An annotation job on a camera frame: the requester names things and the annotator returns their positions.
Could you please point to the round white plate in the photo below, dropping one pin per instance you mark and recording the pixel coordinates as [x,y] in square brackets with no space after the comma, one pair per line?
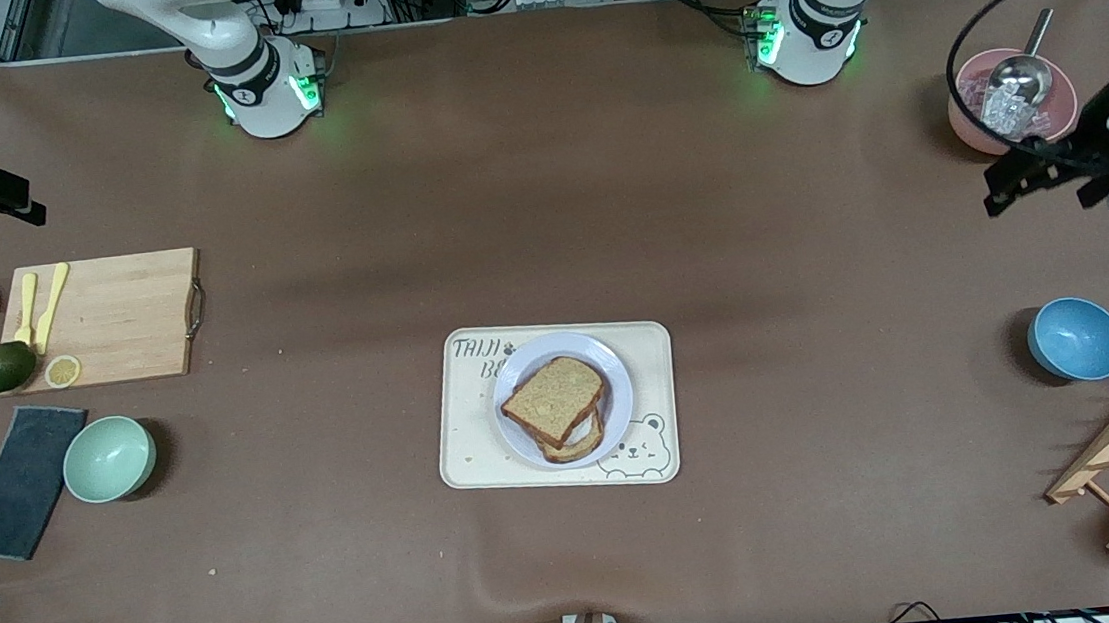
[609,357]

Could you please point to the fried egg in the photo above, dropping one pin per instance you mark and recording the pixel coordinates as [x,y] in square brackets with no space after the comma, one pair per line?
[583,432]

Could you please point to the brown bread slice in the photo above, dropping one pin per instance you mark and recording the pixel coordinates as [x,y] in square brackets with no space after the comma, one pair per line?
[567,451]
[554,400]

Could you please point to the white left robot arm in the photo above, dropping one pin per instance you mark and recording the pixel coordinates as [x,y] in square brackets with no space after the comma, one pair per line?
[814,8]

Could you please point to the clear ice cubes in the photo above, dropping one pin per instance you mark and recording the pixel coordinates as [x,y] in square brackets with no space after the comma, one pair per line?
[1004,117]

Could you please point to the pink bowl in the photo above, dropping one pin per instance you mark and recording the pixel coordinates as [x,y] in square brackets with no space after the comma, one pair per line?
[970,130]

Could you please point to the metal ice scoop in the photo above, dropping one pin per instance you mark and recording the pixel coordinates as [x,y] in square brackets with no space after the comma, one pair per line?
[1021,75]

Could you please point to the yellow plastic knife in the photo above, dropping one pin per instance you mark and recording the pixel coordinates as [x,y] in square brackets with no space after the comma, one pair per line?
[52,305]

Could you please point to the yellow plastic fork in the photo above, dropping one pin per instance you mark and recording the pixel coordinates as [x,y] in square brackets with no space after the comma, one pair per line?
[27,312]

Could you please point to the wooden cutting board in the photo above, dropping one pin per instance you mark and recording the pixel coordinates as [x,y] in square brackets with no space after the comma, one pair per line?
[134,318]

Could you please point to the green avocado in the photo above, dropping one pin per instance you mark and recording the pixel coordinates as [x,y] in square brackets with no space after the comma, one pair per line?
[7,367]

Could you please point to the lemon slice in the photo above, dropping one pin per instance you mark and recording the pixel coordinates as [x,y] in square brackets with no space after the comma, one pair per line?
[63,372]

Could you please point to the blue bowl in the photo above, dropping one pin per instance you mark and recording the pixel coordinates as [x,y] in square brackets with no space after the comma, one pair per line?
[1077,338]

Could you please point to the mint green bowl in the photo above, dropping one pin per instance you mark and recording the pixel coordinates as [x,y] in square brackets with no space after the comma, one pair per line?
[109,459]

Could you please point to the dark grey cloth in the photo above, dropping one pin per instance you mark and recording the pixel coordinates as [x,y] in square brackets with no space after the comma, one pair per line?
[23,483]

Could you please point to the white power strip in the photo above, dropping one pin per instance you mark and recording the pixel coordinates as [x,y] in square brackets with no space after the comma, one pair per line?
[327,0]

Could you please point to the cream tray with bear print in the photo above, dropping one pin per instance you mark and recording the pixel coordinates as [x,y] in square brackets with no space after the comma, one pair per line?
[471,449]

